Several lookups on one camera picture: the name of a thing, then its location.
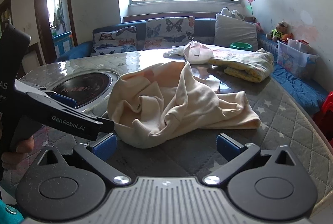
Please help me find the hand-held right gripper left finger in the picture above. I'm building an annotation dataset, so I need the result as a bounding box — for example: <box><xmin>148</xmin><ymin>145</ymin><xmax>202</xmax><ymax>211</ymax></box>
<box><xmin>35</xmin><ymin>133</ymin><xmax>132</xmax><ymax>187</ymax></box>

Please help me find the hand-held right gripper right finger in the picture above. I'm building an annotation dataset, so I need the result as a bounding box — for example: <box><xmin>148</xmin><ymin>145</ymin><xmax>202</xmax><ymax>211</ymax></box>
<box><xmin>203</xmin><ymin>133</ymin><xmax>299</xmax><ymax>186</ymax></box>

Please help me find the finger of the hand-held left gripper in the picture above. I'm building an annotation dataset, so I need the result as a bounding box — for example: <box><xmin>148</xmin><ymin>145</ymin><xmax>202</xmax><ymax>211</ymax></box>
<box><xmin>14</xmin><ymin>79</ymin><xmax>77</xmax><ymax>109</ymax></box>
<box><xmin>26</xmin><ymin>92</ymin><xmax>115</xmax><ymax>142</ymax></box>

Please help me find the cream long-sleeved garment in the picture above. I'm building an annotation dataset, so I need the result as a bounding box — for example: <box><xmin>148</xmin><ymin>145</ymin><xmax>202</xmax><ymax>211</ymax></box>
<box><xmin>107</xmin><ymin>61</ymin><xmax>261</xmax><ymax>149</ymax></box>

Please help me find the person's left hand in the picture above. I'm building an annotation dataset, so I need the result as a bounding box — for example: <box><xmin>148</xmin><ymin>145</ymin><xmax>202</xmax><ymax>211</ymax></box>
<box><xmin>1</xmin><ymin>135</ymin><xmax>35</xmax><ymax>170</ymax></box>

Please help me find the round black induction cooktop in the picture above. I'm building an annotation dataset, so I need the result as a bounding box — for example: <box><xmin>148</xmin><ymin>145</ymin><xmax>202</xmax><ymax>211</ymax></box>
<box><xmin>49</xmin><ymin>72</ymin><xmax>120</xmax><ymax>110</ymax></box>

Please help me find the blue cabinet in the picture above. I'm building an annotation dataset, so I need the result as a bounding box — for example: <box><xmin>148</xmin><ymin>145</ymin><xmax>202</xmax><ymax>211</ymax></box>
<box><xmin>52</xmin><ymin>31</ymin><xmax>73</xmax><ymax>56</ymax></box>

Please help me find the small butterfly print cushion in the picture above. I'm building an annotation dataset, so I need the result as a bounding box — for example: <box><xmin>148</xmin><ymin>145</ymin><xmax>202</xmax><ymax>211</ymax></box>
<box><xmin>92</xmin><ymin>26</ymin><xmax>137</xmax><ymax>56</ymax></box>

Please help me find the yellow folded blanket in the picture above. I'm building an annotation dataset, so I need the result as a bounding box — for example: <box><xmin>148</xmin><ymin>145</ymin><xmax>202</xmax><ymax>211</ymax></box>
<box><xmin>208</xmin><ymin>47</ymin><xmax>275</xmax><ymax>83</ymax></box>

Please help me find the blue quilted sofa mat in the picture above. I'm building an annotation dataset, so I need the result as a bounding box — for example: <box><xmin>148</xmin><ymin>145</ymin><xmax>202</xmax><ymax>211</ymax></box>
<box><xmin>257</xmin><ymin>33</ymin><xmax>329</xmax><ymax>115</ymax></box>

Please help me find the pink and white plastic bag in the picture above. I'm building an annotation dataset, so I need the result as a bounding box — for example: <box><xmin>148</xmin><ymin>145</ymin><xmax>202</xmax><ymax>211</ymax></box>
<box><xmin>183</xmin><ymin>40</ymin><xmax>214</xmax><ymax>63</ymax></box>

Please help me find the green plastic bowl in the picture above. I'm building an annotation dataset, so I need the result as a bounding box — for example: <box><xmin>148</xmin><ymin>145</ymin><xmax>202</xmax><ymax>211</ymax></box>
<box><xmin>230</xmin><ymin>42</ymin><xmax>252</xmax><ymax>51</ymax></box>

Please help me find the red plastic stool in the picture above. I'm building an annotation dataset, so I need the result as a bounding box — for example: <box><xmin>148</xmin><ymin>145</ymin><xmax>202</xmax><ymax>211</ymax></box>
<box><xmin>312</xmin><ymin>91</ymin><xmax>333</xmax><ymax>146</ymax></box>

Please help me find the clear plastic storage box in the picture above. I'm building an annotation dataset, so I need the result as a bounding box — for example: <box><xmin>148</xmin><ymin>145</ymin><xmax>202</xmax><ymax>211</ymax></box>
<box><xmin>276</xmin><ymin>39</ymin><xmax>320</xmax><ymax>80</ymax></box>

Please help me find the grey pillow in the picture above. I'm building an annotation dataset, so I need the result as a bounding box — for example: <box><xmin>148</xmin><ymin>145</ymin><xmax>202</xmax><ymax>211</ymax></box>
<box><xmin>213</xmin><ymin>13</ymin><xmax>259</xmax><ymax>51</ymax></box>

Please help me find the blue sofa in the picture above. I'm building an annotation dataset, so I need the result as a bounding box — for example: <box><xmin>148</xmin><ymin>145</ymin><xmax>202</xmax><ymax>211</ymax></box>
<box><xmin>55</xmin><ymin>17</ymin><xmax>261</xmax><ymax>63</ymax></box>

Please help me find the teddy bear in yellow vest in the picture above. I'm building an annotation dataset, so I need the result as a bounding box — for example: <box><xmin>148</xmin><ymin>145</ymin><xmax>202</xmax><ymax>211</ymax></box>
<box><xmin>266</xmin><ymin>21</ymin><xmax>294</xmax><ymax>42</ymax></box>

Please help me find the large butterfly print cushion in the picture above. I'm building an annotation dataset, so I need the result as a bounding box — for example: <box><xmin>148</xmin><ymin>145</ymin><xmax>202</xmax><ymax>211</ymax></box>
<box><xmin>145</xmin><ymin>16</ymin><xmax>195</xmax><ymax>50</ymax></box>

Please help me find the white plush toy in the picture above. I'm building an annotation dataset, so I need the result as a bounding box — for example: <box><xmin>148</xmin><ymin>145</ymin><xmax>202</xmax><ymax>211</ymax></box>
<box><xmin>221</xmin><ymin>7</ymin><xmax>245</xmax><ymax>21</ymax></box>

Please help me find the brown wooden door frame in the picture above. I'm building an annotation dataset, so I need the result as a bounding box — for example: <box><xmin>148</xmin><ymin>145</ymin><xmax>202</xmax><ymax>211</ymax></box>
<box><xmin>33</xmin><ymin>0</ymin><xmax>78</xmax><ymax>64</ymax></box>

